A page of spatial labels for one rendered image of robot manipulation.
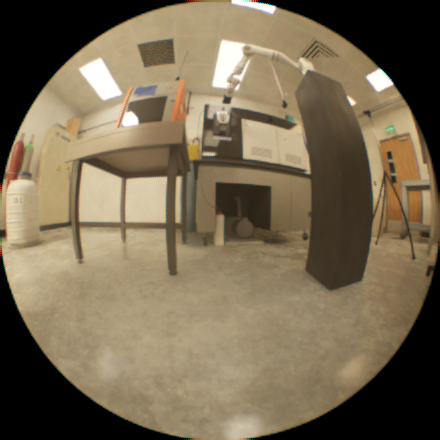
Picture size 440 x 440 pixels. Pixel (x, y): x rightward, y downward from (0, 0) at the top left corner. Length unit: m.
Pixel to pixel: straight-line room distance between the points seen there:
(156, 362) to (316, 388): 0.32
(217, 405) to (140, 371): 0.16
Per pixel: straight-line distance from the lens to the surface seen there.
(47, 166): 3.32
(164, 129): 0.68
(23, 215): 1.80
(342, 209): 0.60
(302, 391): 0.35
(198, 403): 0.32
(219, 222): 1.24
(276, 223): 1.37
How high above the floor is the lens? 0.31
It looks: 4 degrees down
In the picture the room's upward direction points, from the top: 1 degrees clockwise
